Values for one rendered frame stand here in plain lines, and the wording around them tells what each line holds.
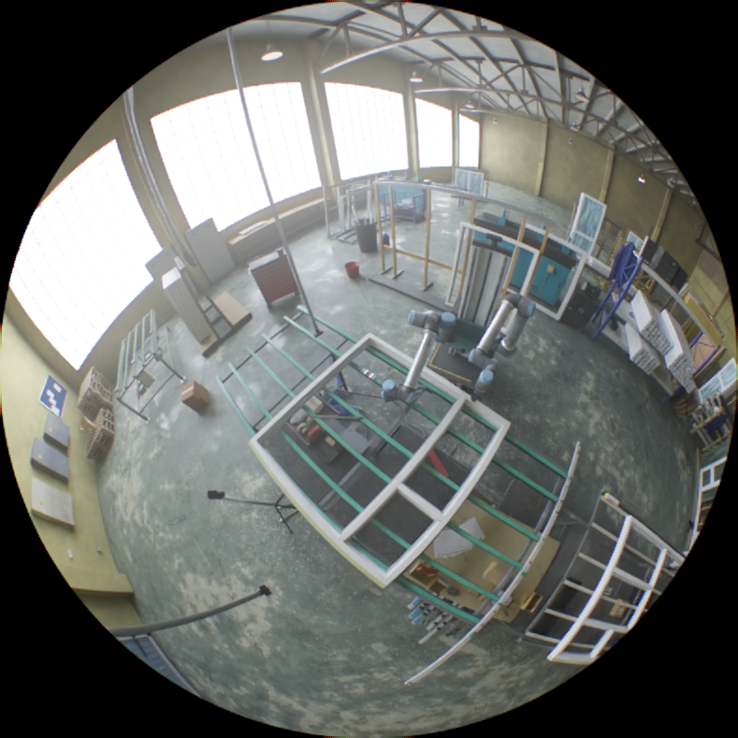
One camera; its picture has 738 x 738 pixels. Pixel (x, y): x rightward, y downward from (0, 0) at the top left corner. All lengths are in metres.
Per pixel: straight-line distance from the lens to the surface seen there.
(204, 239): 7.47
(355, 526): 1.57
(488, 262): 2.06
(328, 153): 9.69
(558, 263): 4.75
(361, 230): 5.48
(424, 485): 1.91
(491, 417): 1.84
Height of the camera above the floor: 2.48
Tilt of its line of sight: 55 degrees down
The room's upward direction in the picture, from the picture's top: 11 degrees counter-clockwise
